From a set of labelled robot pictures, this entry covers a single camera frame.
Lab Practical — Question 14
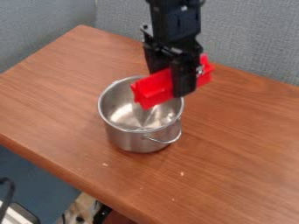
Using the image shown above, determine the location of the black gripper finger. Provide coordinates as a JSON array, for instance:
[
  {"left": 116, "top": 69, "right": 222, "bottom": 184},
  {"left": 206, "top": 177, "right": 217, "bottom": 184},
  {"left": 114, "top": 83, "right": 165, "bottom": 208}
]
[
  {"left": 143, "top": 44, "right": 170, "bottom": 74},
  {"left": 170, "top": 51, "right": 202, "bottom": 98}
]

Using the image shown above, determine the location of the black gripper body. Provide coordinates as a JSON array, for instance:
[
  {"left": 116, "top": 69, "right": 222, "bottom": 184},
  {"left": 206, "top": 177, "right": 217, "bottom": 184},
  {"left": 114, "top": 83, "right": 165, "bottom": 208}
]
[{"left": 142, "top": 0, "right": 205, "bottom": 57}]

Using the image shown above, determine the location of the red plastic block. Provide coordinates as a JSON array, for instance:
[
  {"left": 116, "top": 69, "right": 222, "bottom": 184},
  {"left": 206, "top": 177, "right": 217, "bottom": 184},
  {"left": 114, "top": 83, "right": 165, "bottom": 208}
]
[{"left": 131, "top": 53, "right": 215, "bottom": 109}]

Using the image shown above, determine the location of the stainless steel metal pot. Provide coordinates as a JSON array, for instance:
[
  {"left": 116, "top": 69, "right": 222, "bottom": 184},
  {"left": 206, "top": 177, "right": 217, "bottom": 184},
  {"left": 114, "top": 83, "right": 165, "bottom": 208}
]
[{"left": 98, "top": 75, "right": 185, "bottom": 153}]

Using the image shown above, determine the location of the wooden table leg base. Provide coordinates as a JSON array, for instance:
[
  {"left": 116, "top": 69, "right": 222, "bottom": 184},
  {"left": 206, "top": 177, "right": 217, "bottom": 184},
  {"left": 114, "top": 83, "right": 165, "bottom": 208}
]
[{"left": 55, "top": 192, "right": 112, "bottom": 224}]

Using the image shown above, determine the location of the grey device under table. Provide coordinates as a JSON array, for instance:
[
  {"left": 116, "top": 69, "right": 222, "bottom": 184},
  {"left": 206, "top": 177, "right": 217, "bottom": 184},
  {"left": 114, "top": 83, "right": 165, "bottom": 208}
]
[{"left": 0, "top": 202, "right": 42, "bottom": 224}]

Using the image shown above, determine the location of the black cable loop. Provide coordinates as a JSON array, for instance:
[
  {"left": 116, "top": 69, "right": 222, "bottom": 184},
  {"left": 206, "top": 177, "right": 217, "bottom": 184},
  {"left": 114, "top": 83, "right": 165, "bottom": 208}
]
[{"left": 0, "top": 177, "right": 16, "bottom": 224}]

